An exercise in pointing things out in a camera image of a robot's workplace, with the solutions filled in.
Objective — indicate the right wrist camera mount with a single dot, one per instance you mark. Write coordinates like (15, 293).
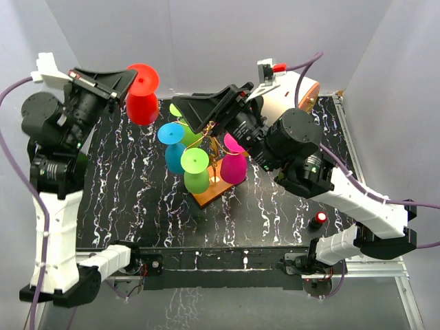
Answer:
(268, 75)

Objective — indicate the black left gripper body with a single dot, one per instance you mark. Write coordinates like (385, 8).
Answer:
(93, 87)

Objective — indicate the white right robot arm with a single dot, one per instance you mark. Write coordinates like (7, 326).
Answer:
(287, 140)

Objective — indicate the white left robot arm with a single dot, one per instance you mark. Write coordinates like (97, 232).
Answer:
(57, 130)

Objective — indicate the magenta plastic wine glass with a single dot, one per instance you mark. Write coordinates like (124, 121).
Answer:
(234, 165)

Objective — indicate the green plastic wine glass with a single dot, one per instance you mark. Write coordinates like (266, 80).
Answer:
(189, 139)
(195, 163)

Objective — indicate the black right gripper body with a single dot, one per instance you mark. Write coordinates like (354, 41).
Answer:
(240, 121)

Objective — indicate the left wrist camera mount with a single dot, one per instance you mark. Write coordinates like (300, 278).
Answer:
(47, 72)

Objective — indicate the red plastic wine glass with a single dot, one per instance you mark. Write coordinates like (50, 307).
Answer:
(142, 105)

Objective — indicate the white cylindrical container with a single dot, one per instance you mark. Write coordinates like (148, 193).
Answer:
(277, 101)

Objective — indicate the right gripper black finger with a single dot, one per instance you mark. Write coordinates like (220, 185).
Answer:
(181, 100)
(198, 114)

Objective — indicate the blue plastic wine glass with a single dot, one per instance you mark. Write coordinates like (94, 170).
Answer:
(171, 135)

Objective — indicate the gold wire wine glass rack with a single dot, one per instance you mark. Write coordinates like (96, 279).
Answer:
(216, 152)

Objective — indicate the red push button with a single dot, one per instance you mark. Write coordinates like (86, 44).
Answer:
(318, 220)

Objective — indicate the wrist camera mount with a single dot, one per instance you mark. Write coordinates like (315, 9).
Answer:
(268, 75)
(47, 72)

